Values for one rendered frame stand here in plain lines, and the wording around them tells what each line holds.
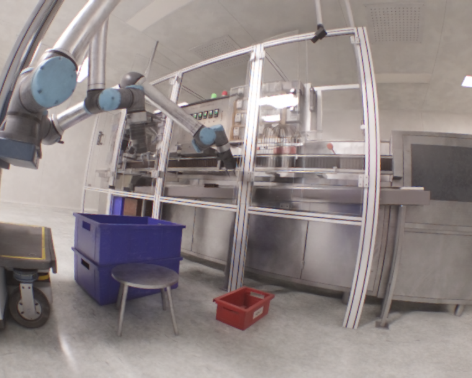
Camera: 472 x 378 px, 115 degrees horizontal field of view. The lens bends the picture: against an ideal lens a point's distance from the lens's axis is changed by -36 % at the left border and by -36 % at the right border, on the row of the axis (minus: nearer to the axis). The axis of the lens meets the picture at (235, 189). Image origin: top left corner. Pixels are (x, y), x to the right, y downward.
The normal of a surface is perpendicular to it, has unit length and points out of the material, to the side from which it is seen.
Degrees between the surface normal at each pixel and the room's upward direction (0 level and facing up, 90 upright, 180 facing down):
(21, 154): 90
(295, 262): 90
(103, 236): 90
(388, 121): 90
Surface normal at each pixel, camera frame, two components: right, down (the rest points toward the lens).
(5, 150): 0.72, 0.04
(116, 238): 0.85, 0.06
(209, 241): -0.55, -0.11
